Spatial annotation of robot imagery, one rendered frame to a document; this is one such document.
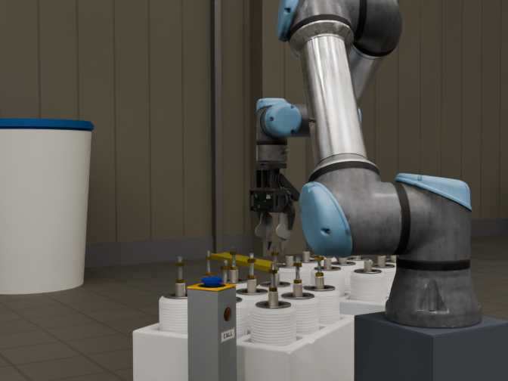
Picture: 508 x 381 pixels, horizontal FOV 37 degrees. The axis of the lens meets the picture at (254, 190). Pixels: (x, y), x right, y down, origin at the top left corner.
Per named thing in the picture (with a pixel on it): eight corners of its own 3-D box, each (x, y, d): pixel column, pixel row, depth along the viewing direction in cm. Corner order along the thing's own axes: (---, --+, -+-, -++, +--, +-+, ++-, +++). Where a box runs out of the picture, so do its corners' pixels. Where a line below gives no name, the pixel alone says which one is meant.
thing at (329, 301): (323, 372, 176) (323, 293, 175) (291, 364, 183) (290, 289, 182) (348, 363, 183) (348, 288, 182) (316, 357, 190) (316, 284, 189)
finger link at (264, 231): (248, 249, 186) (252, 212, 185) (260, 247, 191) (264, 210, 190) (259, 252, 184) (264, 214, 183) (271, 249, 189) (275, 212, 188)
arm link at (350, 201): (416, 237, 114) (360, -38, 139) (318, 240, 112) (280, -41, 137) (391, 267, 125) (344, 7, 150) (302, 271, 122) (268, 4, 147)
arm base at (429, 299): (501, 320, 122) (502, 258, 121) (432, 332, 114) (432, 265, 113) (432, 305, 134) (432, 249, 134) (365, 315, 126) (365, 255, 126)
